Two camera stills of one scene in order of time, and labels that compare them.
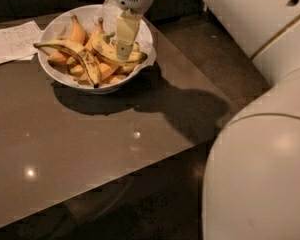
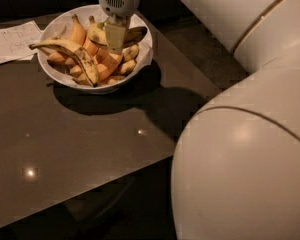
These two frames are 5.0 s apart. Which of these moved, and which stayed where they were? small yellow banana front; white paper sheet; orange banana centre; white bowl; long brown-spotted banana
Moved: small yellow banana front
Stayed: white paper sheet; long brown-spotted banana; orange banana centre; white bowl
